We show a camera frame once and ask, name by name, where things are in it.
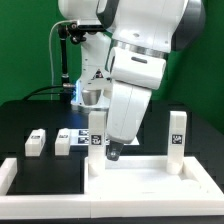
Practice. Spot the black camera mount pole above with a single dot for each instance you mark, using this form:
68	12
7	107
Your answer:
76	36

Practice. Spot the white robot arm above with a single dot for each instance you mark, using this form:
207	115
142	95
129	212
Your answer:
143	32

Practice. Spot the white U-shaped obstacle frame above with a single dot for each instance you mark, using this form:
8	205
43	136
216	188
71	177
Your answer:
37	206

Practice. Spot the fiducial marker base plate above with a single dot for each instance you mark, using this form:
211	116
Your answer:
81	137

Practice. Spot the grey depth camera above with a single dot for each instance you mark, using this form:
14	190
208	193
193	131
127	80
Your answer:
85	26

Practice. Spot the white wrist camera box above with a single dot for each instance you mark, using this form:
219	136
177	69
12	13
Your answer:
134	68

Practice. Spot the white desk tabletop tray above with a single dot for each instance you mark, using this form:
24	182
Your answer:
140	186

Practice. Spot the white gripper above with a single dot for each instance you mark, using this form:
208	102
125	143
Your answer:
128	105

